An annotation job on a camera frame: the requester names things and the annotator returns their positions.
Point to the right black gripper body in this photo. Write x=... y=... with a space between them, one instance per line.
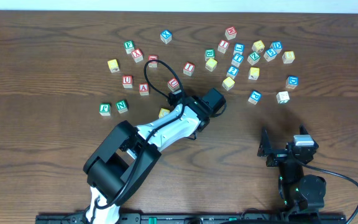
x=279 y=156

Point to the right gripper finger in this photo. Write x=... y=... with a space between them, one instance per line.
x=303 y=130
x=264 y=147

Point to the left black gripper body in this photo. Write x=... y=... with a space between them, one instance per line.
x=175 y=97

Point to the yellow C block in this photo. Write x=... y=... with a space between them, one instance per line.
x=163 y=112

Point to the blue L block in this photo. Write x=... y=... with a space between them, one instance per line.
x=238 y=48

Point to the red Q block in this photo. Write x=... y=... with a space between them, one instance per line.
x=153 y=64

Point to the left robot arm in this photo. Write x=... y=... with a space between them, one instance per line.
x=121 y=163

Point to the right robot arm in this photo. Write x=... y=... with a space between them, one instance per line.
x=302 y=194

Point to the yellow S block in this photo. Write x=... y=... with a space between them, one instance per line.
x=228 y=83

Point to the plain L block green 7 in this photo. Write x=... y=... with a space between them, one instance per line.
x=282 y=97

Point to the red U block centre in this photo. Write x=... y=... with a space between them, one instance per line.
x=173 y=85

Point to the red u block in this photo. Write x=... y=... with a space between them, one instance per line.
x=127 y=81
x=173 y=85

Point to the red I block centre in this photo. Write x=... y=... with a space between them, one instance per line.
x=188 y=69

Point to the red i block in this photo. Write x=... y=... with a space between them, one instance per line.
x=223 y=46
x=188 y=69

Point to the yellow block centre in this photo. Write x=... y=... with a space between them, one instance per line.
x=211 y=64

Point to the blue D block lower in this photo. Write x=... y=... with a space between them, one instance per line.
x=292 y=82

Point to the blue d block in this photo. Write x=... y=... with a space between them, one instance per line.
x=276 y=46
x=292 y=82

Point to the blue 2 block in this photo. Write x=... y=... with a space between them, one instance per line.
x=232 y=72

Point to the blue P block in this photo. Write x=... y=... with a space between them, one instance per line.
x=255 y=97

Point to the green B block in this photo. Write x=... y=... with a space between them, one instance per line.
x=209 y=53

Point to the blue T block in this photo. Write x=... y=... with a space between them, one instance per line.
x=237 y=60

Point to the red A block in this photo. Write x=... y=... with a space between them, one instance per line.
x=144 y=89

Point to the red I block upper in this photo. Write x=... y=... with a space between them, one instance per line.
x=223 y=46

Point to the green Z block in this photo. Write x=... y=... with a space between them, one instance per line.
x=253 y=58

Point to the yellow B block far right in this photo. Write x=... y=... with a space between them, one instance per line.
x=288 y=57

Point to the green N block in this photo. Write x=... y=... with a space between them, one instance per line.
x=121 y=106

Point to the red U block left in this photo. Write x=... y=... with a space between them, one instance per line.
x=127 y=81

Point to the blue 5 block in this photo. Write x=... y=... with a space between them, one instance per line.
x=270 y=54

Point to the red M block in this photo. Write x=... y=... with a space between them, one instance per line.
x=230 y=33

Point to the blue X block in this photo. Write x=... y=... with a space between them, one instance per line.
x=166 y=36

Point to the yellow block upper right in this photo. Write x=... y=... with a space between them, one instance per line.
x=258 y=46

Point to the red X block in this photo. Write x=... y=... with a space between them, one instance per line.
x=137 y=55

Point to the blue D block upper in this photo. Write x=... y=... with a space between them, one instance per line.
x=276 y=46

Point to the green J block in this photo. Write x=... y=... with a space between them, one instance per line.
x=105 y=109

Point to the green F block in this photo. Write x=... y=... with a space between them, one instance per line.
x=129 y=46

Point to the yellow block far left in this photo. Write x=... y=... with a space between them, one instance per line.
x=113 y=66

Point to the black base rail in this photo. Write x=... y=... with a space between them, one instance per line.
x=252 y=217

